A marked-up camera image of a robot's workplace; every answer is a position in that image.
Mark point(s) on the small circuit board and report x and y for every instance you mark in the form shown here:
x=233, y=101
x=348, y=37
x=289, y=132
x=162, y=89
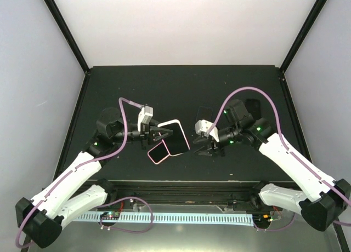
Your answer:
x=110, y=215
x=267, y=218

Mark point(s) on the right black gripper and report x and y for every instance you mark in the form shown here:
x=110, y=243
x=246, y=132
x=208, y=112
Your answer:
x=216, y=147

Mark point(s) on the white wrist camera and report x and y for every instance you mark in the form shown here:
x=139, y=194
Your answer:
x=206, y=128
x=145, y=116

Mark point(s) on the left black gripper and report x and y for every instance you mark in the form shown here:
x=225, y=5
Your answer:
x=145, y=132

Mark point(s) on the right small circuit board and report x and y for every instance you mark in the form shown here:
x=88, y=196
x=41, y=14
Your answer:
x=267, y=218

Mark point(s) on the black-cased phone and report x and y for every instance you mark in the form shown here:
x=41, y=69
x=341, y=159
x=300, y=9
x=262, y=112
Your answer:
x=204, y=113

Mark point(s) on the right black frame post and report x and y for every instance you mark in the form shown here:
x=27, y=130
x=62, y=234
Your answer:
x=303, y=32

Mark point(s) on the left small circuit board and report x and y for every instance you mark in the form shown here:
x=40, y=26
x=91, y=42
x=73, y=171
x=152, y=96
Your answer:
x=110, y=215

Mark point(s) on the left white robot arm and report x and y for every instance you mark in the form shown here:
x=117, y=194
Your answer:
x=43, y=217

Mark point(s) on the white slotted cable duct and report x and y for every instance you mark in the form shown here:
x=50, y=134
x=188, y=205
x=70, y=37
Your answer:
x=172, y=218

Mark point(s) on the left black frame post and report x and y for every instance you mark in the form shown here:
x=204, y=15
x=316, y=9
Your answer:
x=62, y=25

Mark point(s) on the pink-cased phone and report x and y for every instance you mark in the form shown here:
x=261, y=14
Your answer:
x=176, y=143
x=158, y=153

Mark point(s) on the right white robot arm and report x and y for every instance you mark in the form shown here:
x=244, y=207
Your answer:
x=320, y=200

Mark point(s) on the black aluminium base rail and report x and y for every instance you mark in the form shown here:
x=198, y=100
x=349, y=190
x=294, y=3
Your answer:
x=239, y=195

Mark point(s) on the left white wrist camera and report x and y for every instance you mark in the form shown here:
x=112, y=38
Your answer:
x=145, y=116

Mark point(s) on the black frame post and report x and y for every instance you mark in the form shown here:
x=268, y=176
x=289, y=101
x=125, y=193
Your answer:
x=303, y=32
x=62, y=25

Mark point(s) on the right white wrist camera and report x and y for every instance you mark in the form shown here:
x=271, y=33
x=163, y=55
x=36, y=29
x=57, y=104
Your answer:
x=206, y=128

